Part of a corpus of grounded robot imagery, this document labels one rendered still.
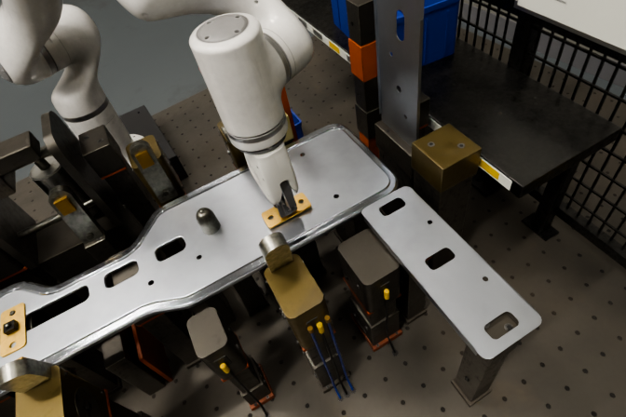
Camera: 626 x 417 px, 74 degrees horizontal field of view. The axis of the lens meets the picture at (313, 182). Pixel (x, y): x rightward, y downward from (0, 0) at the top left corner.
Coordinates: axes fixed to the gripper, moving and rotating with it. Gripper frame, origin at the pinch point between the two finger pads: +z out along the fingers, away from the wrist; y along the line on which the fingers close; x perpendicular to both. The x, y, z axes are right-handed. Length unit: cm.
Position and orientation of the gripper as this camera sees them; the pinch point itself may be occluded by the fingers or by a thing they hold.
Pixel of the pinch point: (283, 200)
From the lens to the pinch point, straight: 70.0
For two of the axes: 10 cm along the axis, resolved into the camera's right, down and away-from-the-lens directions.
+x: 8.6, -4.6, 2.1
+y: 4.8, 6.1, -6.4
